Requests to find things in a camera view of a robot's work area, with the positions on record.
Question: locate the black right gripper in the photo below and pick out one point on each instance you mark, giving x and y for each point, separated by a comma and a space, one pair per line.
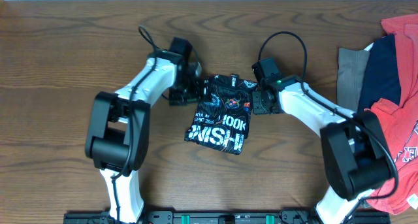
257, 108

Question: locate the grey folded garment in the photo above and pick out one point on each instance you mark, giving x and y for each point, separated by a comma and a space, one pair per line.
351, 69

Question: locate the red t-shirt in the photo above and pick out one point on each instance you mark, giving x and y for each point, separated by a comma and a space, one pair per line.
399, 120

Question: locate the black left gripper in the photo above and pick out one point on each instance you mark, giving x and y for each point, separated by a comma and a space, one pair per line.
198, 84

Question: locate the black orange-patterned jersey shirt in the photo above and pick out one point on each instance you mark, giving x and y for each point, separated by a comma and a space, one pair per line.
222, 118

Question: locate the navy blue garment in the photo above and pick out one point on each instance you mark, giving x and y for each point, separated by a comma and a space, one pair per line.
381, 78

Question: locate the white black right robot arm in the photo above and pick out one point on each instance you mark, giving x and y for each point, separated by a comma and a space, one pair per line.
356, 157

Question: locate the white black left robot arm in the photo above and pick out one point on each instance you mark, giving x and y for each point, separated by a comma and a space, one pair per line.
119, 128

